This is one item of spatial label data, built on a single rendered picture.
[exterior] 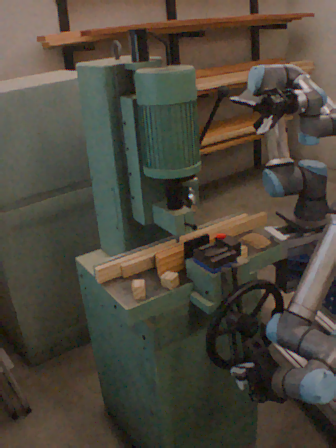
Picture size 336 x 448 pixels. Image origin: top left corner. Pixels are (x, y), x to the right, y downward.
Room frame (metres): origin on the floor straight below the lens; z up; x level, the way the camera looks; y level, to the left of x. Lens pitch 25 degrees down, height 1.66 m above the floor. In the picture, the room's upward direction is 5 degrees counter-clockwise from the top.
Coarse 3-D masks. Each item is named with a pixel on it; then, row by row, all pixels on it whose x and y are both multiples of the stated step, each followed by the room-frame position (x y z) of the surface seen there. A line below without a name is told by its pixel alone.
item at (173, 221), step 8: (152, 208) 1.46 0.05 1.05; (160, 208) 1.42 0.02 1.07; (184, 208) 1.40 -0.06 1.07; (160, 216) 1.42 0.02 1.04; (168, 216) 1.37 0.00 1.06; (176, 216) 1.34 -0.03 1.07; (184, 216) 1.36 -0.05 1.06; (192, 216) 1.37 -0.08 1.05; (160, 224) 1.42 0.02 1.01; (168, 224) 1.38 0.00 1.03; (176, 224) 1.34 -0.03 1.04; (176, 232) 1.34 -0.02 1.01; (184, 232) 1.36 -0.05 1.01
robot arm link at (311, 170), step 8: (304, 160) 1.85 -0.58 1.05; (304, 168) 1.78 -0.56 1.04; (312, 168) 1.76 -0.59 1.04; (320, 168) 1.76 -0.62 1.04; (304, 176) 1.76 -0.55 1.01; (312, 176) 1.76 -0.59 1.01; (320, 176) 1.76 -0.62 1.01; (304, 184) 1.75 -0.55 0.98; (312, 184) 1.75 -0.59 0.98; (320, 184) 1.76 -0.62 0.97; (304, 192) 1.77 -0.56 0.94; (312, 192) 1.76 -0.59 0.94; (320, 192) 1.76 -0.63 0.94
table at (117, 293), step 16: (240, 240) 1.47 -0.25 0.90; (272, 240) 1.45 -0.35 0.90; (256, 256) 1.36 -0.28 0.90; (272, 256) 1.40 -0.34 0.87; (144, 272) 1.31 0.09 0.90; (176, 272) 1.29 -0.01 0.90; (96, 288) 1.29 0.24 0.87; (112, 288) 1.23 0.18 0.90; (128, 288) 1.22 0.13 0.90; (160, 288) 1.21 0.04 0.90; (176, 288) 1.20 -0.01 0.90; (192, 288) 1.23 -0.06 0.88; (112, 304) 1.20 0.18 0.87; (128, 304) 1.14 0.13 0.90; (144, 304) 1.14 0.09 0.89; (160, 304) 1.17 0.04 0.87; (176, 304) 1.20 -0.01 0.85; (208, 304) 1.15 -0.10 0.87; (128, 320) 1.11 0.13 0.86
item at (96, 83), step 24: (96, 72) 1.54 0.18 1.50; (96, 96) 1.56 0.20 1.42; (96, 120) 1.58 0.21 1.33; (96, 144) 1.60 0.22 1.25; (120, 144) 1.52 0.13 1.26; (96, 168) 1.63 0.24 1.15; (120, 168) 1.51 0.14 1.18; (96, 192) 1.65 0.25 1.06; (120, 192) 1.51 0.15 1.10; (120, 216) 1.50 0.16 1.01; (120, 240) 1.52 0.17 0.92; (144, 240) 1.54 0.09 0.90
